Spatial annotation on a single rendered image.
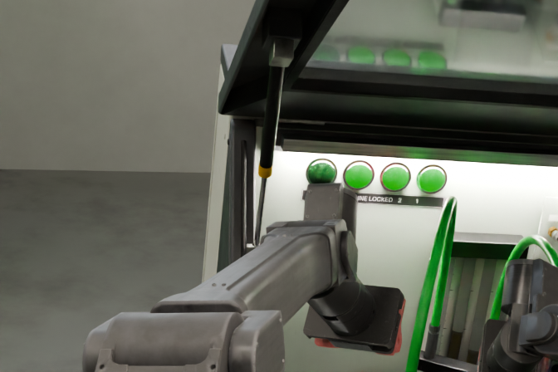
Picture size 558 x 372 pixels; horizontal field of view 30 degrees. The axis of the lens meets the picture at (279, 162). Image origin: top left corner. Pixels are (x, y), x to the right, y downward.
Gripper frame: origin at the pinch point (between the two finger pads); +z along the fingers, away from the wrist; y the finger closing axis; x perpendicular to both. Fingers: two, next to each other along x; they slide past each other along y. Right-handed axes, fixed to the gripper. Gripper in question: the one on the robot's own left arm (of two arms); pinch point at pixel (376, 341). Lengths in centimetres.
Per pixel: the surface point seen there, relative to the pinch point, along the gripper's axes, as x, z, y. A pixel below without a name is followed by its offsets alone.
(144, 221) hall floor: -128, 257, 228
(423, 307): -7.7, 7.8, -1.8
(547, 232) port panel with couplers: -38, 49, -6
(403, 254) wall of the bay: -29, 41, 15
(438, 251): -15.8, 8.8, -1.9
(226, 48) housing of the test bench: -58, 22, 49
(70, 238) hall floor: -105, 228, 242
